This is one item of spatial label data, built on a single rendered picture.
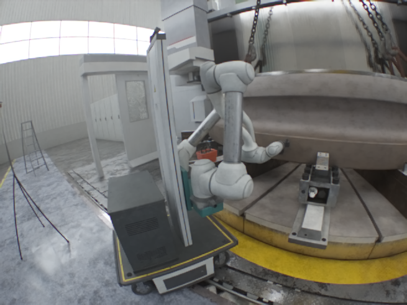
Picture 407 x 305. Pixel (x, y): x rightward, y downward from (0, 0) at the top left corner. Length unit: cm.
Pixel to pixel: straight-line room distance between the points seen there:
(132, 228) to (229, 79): 97
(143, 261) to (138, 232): 25
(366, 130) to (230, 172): 153
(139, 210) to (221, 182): 48
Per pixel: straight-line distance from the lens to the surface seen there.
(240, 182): 94
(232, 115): 95
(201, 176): 105
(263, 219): 172
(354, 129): 202
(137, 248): 122
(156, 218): 111
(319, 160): 175
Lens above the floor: 134
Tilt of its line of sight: 16 degrees down
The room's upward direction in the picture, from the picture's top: 5 degrees counter-clockwise
